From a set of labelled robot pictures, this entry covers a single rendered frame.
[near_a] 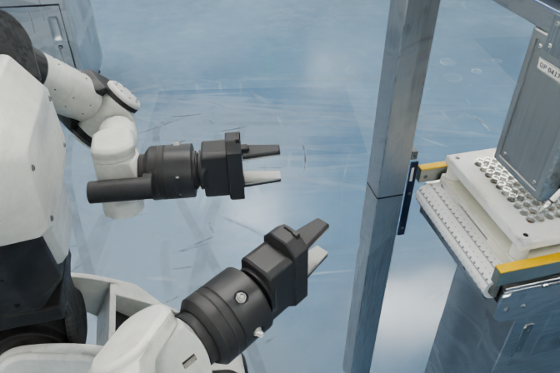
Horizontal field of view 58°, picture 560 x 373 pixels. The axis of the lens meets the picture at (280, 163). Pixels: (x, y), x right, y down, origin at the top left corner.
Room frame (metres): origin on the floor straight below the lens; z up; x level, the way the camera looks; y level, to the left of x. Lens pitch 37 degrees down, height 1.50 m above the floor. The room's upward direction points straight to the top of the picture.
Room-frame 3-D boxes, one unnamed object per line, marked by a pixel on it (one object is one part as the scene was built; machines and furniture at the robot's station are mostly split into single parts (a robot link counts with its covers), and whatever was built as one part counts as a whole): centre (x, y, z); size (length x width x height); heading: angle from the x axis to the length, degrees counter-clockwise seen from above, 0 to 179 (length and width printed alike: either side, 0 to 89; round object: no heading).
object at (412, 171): (0.80, -0.27, 0.81); 0.02 x 0.01 x 0.20; 104
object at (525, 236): (0.71, -0.47, 0.92); 0.25 x 0.24 x 0.02; 14
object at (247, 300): (0.41, 0.02, 1.01); 0.12 x 0.10 x 0.13; 136
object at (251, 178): (0.66, 0.03, 0.97); 0.06 x 0.03 x 0.02; 96
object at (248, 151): (0.66, 0.03, 1.04); 0.06 x 0.03 x 0.02; 96
